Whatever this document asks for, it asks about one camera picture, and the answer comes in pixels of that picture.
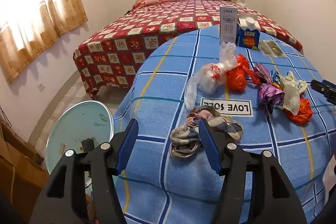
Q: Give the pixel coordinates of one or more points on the light blue bin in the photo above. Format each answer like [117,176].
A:
[78,124]

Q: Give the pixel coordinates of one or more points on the blue checked tablecloth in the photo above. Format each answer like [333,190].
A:
[262,161]

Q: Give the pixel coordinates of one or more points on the red wrapper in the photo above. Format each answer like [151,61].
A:
[302,111]

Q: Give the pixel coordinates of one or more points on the red-orange foil wrapper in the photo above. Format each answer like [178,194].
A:
[236,77]

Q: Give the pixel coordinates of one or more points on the white plastic bag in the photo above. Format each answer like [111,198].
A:
[291,98]

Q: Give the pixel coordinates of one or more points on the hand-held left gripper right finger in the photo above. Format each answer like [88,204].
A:
[210,145]

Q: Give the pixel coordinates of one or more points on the silver purple wrapper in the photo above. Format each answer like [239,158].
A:
[261,73]

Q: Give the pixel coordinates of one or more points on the plaid cloth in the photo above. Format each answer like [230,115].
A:
[183,140]

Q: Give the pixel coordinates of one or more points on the grey milk carton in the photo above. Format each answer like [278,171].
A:
[228,29]

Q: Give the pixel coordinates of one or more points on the orange and blue snack wrapper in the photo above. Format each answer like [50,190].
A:
[277,79]

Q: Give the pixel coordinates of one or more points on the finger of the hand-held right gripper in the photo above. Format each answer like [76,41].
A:
[321,87]

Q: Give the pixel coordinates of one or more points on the clear plastic packet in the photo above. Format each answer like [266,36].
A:
[277,49]

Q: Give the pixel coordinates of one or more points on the large beige curtain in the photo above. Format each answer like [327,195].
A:
[52,3]

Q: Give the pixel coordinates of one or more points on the dark wrapper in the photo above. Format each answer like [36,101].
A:
[88,144]

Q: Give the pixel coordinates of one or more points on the wooden cabinet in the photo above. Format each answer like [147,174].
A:
[18,174]

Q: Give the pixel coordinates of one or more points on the blue carton with white cap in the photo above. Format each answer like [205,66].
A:
[248,37]

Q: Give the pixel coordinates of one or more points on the white wall socket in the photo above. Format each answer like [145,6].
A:
[40,86]

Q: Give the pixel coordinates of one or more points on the bed with red patterned cover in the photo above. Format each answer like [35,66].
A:
[118,50]

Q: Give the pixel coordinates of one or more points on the clear bag with red print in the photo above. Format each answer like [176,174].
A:
[210,77]

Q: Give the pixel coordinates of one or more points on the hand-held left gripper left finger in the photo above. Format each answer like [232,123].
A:
[128,145]

